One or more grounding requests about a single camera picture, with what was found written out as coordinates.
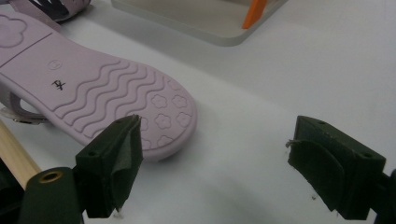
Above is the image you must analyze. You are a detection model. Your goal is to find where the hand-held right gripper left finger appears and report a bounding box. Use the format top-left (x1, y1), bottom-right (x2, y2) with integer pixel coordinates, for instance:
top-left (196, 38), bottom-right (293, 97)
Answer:
top-left (75, 114), bottom-right (145, 218)

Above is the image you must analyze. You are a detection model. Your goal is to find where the wooden stick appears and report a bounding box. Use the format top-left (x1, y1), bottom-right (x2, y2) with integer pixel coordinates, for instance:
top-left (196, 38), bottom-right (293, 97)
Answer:
top-left (0, 119), bottom-right (42, 189)

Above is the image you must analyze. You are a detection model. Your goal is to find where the lilac sandal with wavy sole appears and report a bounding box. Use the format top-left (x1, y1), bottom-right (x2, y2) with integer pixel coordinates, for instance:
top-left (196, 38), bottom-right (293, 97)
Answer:
top-left (0, 10), bottom-right (198, 162)

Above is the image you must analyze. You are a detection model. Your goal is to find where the orange plastic piece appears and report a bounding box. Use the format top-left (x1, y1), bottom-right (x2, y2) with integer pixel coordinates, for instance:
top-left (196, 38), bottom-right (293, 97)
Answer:
top-left (241, 0), bottom-right (269, 30)

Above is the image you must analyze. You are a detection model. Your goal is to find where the lilac sandal with dark insole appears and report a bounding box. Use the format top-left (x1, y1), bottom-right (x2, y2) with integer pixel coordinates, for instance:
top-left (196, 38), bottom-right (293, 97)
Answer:
top-left (8, 0), bottom-right (92, 32)

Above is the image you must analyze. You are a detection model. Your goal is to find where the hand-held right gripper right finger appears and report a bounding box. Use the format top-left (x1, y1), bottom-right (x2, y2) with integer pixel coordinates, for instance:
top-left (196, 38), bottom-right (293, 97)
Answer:
top-left (287, 115), bottom-right (387, 221)

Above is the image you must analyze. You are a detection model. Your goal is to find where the clear acrylic tray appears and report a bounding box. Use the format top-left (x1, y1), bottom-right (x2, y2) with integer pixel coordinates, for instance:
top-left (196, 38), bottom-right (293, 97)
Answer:
top-left (110, 0), bottom-right (289, 48)

